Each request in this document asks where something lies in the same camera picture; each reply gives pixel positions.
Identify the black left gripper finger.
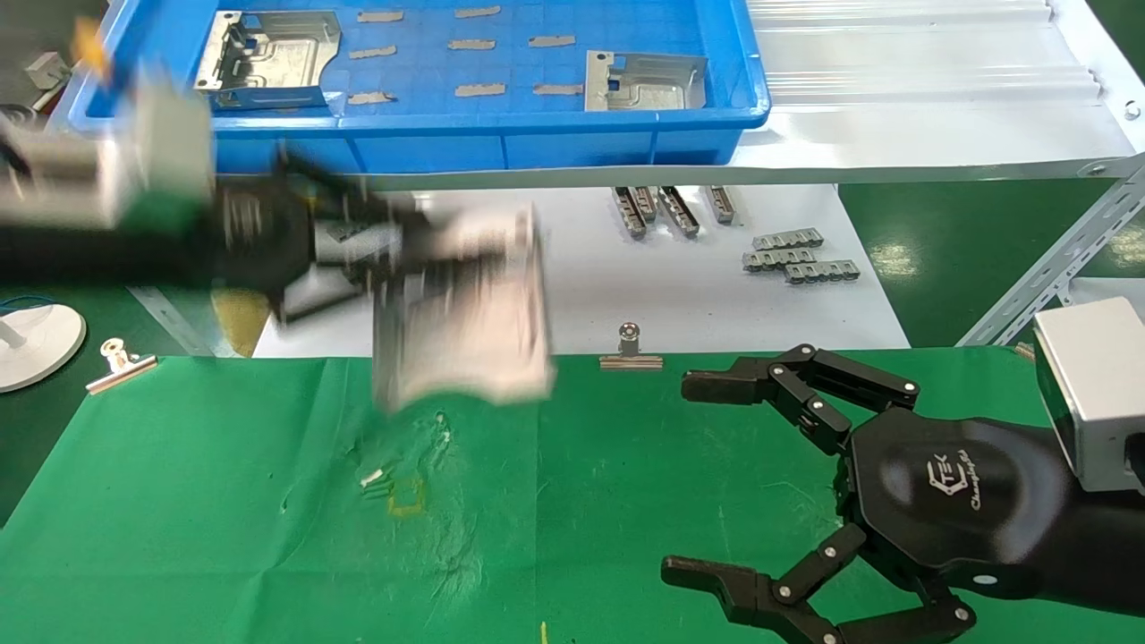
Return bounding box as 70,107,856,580
273,246,506,323
282,157,421,235

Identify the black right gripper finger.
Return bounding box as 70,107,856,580
662,523,978,644
682,343,920,457

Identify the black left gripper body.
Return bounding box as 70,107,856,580
206,170,316,305

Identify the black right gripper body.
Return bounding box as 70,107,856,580
836,407,1074,600

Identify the stamped sheet metal plate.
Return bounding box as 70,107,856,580
371,204,556,410
194,11,343,111
586,51,708,113

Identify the notched metal link strip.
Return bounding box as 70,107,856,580
753,228,824,252
785,259,861,285
742,249,817,271

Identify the large blue plastic bin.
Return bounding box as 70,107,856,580
67,0,772,175

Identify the silver binder clip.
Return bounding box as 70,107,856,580
599,322,665,371
85,338,158,395

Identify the white round base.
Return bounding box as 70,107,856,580
0,304,88,394

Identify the small grey block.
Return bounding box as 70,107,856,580
25,52,72,91

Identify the green table mat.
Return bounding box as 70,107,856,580
0,347,1145,644

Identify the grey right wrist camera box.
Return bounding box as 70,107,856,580
1033,297,1145,494

